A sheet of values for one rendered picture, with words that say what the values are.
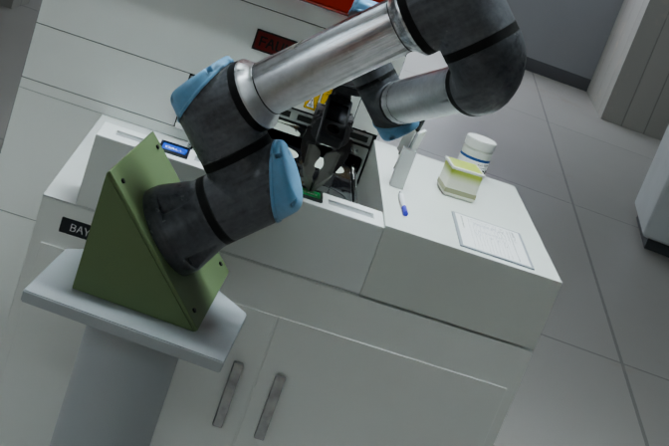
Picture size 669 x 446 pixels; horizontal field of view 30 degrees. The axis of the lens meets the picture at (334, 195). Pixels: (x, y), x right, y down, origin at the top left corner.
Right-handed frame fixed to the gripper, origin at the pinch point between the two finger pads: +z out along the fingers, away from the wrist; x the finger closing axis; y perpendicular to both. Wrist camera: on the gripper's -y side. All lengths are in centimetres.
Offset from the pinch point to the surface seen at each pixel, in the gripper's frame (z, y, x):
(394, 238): 3.5, -4.0, -17.3
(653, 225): 84, 423, -218
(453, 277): 7.2, -4.0, -30.3
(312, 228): 6.6, -4.1, -2.3
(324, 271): 13.8, -4.1, -7.1
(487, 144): -7, 49, -38
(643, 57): 39, 807, -292
